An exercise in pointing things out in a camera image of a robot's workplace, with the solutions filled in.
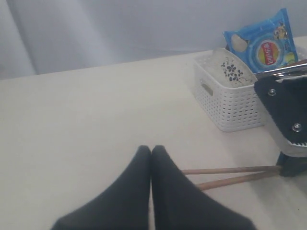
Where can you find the silver table knife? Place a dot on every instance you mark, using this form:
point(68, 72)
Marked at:
point(297, 69)

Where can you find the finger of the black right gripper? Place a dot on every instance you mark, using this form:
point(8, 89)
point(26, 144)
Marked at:
point(291, 166)
point(283, 107)

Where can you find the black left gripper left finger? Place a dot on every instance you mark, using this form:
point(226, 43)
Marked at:
point(124, 205)

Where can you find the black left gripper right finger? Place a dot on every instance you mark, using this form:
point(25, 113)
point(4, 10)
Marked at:
point(180, 205)

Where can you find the blue chips bag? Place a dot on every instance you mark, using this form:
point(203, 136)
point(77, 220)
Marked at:
point(266, 45)

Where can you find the white perforated plastic basket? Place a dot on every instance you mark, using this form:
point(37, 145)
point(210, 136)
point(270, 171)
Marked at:
point(230, 109)

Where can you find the wooden chopstick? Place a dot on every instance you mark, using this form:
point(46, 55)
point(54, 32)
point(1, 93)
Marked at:
point(232, 170)
point(237, 180)

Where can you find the white floral ceramic bowl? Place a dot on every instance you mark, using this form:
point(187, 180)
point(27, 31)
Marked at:
point(229, 70)

